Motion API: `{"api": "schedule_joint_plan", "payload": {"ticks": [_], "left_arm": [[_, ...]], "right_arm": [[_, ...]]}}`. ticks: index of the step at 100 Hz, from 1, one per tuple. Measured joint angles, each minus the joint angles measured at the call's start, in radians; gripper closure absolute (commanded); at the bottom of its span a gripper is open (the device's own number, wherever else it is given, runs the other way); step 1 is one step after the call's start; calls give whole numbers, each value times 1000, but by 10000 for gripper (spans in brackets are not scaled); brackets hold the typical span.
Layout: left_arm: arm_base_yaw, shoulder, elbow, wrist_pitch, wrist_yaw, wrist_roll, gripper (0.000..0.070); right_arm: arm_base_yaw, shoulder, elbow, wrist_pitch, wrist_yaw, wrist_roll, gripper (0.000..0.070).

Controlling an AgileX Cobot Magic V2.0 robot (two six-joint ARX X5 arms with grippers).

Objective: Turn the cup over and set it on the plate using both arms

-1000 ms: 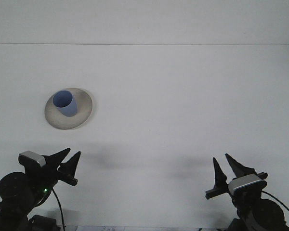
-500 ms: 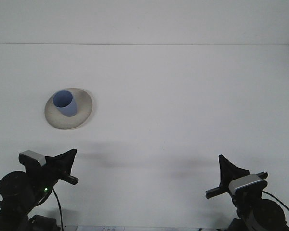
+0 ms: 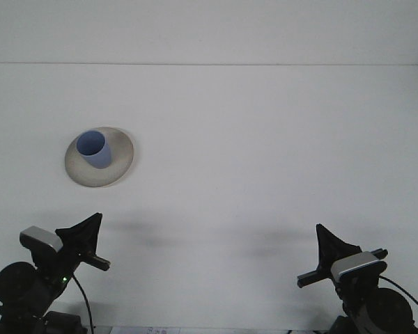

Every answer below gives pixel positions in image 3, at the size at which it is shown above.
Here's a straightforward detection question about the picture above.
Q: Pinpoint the pale blue cup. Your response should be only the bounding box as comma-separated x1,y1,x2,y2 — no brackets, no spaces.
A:
75,129,112,170

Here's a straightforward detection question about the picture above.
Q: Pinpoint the pale round plate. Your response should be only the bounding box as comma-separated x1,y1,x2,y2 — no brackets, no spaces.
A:
63,126,136,189

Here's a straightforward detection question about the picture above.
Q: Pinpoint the white paper sheet with writing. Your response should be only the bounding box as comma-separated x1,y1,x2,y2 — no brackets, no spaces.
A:
110,326,184,334

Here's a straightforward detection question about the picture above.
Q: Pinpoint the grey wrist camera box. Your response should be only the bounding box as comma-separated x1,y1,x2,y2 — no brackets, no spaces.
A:
330,251,387,282
20,225,64,254

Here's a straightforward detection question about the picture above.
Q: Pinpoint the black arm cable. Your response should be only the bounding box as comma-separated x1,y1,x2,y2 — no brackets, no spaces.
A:
72,275,94,334
378,275,418,323

